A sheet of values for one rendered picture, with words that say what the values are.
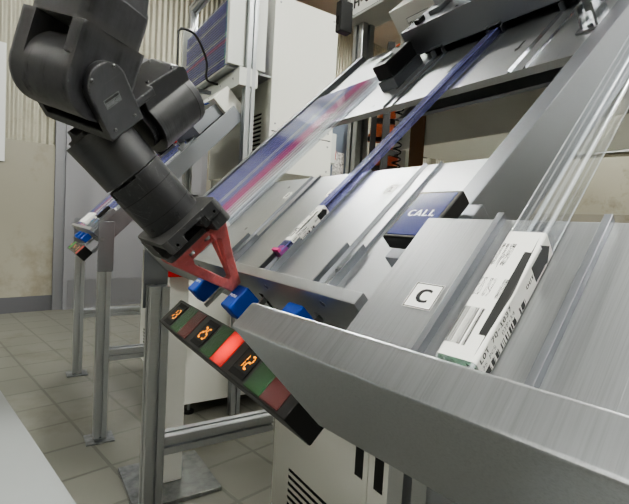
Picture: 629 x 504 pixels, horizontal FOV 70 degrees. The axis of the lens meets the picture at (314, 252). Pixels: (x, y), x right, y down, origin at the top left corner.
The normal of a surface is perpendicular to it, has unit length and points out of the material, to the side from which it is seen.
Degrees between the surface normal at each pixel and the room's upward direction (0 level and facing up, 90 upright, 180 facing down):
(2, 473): 0
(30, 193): 90
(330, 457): 90
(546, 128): 90
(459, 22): 134
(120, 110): 107
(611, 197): 90
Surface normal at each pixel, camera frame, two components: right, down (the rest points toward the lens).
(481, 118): -0.83, -0.02
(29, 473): 0.06, -1.00
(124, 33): 0.88, 0.36
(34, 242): 0.70, 0.08
